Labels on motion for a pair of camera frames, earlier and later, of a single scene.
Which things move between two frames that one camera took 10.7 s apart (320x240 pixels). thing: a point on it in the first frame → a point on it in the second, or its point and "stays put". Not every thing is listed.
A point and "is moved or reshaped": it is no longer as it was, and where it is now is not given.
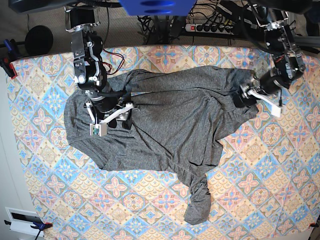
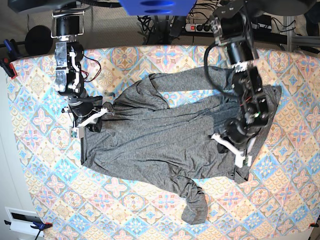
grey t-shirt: [182, 115] is moved or reshaped
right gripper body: [249, 94] → [236, 137]
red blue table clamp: [6, 61] stays put
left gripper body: [103, 111] → [86, 112]
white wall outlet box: [21, 221] stays put
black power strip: [225, 29] stays put
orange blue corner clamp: [41, 226] stays put
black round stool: [38, 40] stays put
